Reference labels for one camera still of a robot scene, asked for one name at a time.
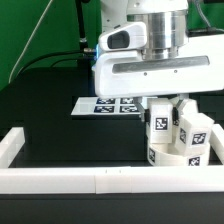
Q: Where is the white cable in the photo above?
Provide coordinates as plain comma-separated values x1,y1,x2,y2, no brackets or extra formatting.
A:
7,0,54,84

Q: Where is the white marker tag board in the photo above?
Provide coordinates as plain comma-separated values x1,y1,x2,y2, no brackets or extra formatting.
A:
71,97,140,116

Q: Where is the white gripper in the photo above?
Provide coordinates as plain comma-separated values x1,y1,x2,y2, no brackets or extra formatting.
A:
95,45,224,126

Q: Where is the black cable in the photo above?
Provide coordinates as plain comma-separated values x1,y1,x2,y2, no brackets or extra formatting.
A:
15,49,98,78

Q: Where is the white round stool seat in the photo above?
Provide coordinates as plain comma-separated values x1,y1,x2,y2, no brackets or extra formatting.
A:
147,143,210,166

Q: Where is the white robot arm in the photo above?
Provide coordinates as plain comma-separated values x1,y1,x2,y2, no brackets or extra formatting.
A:
93,0,224,120

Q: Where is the white U-shaped fence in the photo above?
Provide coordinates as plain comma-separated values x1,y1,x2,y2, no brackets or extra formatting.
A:
0,127,224,194

